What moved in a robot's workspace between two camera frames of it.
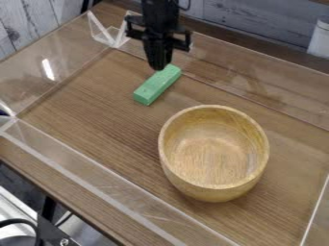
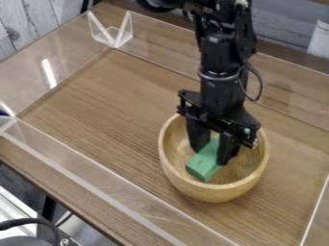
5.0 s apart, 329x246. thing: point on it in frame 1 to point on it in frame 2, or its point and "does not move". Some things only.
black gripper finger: [168, 53] to [227, 147]
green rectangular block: [155, 84] to [202, 164]
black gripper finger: [155, 50] to [199, 133]
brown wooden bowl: [212, 151] does not move
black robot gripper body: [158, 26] to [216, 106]
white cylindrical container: [318, 40] does not move
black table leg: [48, 210] does not move
